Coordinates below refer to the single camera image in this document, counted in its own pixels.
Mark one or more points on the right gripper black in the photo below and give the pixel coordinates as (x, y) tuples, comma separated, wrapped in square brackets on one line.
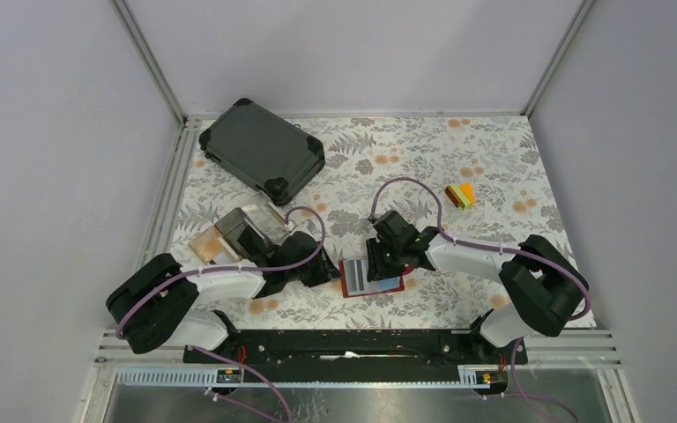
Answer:
[(376, 269)]

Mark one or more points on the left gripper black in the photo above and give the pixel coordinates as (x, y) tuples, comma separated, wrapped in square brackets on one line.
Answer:
[(326, 271)]

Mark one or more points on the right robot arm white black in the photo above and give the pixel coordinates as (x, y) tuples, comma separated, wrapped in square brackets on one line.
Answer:
[(545, 290)]

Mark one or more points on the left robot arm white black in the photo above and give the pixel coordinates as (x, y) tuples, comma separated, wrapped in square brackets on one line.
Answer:
[(157, 305)]

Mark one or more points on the clear acrylic card organizer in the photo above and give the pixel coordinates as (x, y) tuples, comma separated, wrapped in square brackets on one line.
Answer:
[(254, 228)]

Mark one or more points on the white card stack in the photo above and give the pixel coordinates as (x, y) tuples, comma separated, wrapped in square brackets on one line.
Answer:
[(226, 254)]

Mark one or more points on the orange green sticky note block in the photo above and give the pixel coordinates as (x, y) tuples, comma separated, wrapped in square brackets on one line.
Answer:
[(461, 195)]

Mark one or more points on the dark grey hard case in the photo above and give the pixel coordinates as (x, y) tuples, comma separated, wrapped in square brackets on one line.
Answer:
[(263, 150)]

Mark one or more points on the wooden block base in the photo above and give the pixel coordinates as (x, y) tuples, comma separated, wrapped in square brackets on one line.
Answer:
[(205, 245)]

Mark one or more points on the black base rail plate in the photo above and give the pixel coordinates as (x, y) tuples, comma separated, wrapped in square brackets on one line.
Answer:
[(356, 356)]

